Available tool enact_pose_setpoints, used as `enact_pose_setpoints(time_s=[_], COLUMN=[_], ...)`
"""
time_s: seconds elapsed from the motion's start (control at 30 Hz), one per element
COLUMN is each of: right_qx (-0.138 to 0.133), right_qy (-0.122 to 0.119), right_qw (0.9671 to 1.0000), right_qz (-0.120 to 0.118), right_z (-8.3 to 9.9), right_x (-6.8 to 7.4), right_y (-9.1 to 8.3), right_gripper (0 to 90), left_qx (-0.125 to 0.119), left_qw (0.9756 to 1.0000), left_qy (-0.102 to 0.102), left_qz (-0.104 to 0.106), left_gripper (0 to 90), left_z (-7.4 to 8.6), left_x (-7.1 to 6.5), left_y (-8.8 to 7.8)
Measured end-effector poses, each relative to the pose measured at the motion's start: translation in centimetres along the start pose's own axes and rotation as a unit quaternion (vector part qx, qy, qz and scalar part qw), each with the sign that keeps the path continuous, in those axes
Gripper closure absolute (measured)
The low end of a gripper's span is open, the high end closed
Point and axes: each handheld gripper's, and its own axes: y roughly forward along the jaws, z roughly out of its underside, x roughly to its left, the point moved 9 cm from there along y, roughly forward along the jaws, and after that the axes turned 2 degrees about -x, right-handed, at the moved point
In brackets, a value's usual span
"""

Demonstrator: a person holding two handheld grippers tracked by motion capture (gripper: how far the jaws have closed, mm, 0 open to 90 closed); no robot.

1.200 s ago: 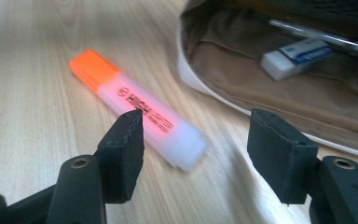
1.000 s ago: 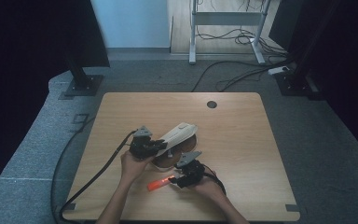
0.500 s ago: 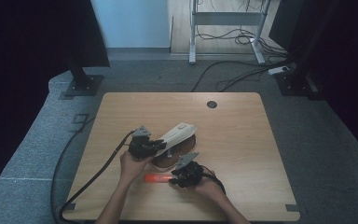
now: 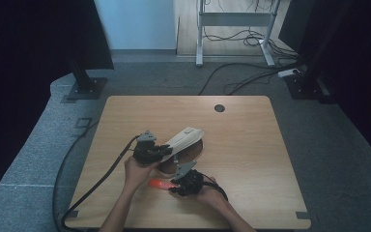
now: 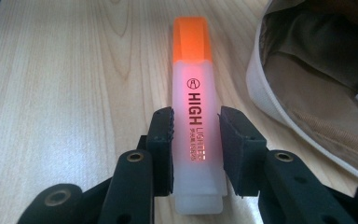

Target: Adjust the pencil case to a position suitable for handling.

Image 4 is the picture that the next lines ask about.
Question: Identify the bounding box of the person's left hand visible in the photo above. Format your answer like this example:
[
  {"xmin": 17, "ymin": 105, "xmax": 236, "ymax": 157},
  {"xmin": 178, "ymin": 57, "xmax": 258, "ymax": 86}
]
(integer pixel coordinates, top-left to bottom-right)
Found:
[{"xmin": 124, "ymin": 156, "xmax": 160, "ymax": 191}]

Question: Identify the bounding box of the tangle of black floor cables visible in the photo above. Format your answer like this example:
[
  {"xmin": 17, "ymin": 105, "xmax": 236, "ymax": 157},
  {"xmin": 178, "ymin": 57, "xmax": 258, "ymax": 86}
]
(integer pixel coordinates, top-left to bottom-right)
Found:
[{"xmin": 198, "ymin": 0, "xmax": 307, "ymax": 97}]

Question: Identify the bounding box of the dark curtain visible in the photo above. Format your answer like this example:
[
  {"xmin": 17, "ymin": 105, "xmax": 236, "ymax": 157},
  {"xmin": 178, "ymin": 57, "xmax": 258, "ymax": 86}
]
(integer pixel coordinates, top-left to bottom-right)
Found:
[
  {"xmin": 278, "ymin": 0, "xmax": 371, "ymax": 172},
  {"xmin": 0, "ymin": 0, "xmax": 115, "ymax": 214}
]

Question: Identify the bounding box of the white power strip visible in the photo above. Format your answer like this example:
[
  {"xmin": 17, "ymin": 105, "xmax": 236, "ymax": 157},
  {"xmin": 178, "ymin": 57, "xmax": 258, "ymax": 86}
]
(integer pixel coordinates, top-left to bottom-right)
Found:
[{"xmin": 277, "ymin": 68, "xmax": 301, "ymax": 78}]

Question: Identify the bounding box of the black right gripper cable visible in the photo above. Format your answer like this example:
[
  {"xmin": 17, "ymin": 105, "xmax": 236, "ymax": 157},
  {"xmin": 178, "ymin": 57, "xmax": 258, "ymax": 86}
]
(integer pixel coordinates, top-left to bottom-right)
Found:
[{"xmin": 201, "ymin": 173, "xmax": 229, "ymax": 203}]

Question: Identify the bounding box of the pink orange highlighter pen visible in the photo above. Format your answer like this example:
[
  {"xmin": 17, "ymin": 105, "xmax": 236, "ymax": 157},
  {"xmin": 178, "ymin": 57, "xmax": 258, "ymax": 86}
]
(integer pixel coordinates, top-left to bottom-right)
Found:
[{"xmin": 148, "ymin": 178, "xmax": 179, "ymax": 191}]

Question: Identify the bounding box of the black stand with square base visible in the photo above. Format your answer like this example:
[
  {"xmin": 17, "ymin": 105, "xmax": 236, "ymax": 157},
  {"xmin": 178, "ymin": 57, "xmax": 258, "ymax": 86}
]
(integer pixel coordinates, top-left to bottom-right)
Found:
[
  {"xmin": 284, "ymin": 0, "xmax": 352, "ymax": 101},
  {"xmin": 67, "ymin": 57, "xmax": 108, "ymax": 101}
]

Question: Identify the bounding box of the person's right hand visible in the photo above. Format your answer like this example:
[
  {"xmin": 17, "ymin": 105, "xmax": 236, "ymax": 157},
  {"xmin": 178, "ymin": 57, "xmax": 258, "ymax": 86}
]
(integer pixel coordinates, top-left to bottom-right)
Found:
[{"xmin": 194, "ymin": 176, "xmax": 230, "ymax": 211}]

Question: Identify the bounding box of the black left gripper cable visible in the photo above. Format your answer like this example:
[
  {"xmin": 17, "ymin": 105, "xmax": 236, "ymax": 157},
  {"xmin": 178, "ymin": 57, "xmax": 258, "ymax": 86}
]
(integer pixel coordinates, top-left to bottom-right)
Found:
[{"xmin": 51, "ymin": 134, "xmax": 141, "ymax": 232}]

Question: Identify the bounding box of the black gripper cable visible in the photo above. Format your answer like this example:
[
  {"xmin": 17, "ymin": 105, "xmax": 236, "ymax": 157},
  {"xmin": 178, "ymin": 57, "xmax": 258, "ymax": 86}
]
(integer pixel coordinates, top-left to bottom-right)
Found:
[
  {"xmin": 201, "ymin": 173, "xmax": 229, "ymax": 203},
  {"xmin": 51, "ymin": 134, "xmax": 141, "ymax": 232}
]

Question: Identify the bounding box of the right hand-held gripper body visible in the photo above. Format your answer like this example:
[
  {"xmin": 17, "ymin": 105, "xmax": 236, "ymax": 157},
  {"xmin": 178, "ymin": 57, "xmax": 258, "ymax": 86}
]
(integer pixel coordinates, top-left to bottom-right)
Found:
[{"xmin": 172, "ymin": 159, "xmax": 205, "ymax": 197}]

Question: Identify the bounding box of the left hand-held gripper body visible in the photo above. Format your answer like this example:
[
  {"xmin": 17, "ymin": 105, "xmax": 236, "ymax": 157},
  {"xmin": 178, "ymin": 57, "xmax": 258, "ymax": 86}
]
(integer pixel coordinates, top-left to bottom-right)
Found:
[{"xmin": 132, "ymin": 130, "xmax": 162, "ymax": 166}]

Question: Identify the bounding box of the white metal desk frame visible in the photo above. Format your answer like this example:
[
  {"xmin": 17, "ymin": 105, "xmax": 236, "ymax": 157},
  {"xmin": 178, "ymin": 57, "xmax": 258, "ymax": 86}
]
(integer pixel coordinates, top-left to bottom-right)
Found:
[{"xmin": 195, "ymin": 0, "xmax": 282, "ymax": 68}]

